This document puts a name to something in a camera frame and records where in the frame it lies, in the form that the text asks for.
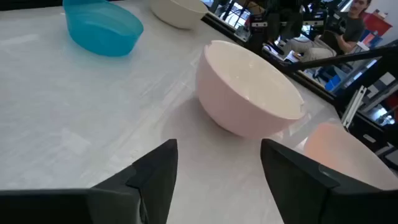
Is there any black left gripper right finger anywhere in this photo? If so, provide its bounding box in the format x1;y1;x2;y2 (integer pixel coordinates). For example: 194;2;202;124
260;138;343;224

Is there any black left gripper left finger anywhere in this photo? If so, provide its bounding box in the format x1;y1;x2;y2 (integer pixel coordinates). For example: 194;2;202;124
86;139;179;224

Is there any wooden bowl with blue inside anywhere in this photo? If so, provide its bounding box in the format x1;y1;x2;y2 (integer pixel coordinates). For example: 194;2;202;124
303;121;398;191

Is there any pink plastic bowl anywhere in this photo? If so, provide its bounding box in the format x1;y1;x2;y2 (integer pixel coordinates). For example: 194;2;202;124
195;40;307;139

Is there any black metal strut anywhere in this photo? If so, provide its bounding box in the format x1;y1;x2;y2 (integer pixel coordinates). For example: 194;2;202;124
287;45;398;73

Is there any person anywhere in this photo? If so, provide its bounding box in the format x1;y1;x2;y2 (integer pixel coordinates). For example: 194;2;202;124
281;0;373;63

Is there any white plastic bowl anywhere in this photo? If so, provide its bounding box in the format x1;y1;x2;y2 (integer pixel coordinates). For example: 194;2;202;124
149;0;209;30

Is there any red box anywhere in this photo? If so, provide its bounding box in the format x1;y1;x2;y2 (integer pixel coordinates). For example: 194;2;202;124
362;12;393;37

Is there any white metal bracket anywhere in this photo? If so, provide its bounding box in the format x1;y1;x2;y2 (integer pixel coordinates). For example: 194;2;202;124
341;85;368;128

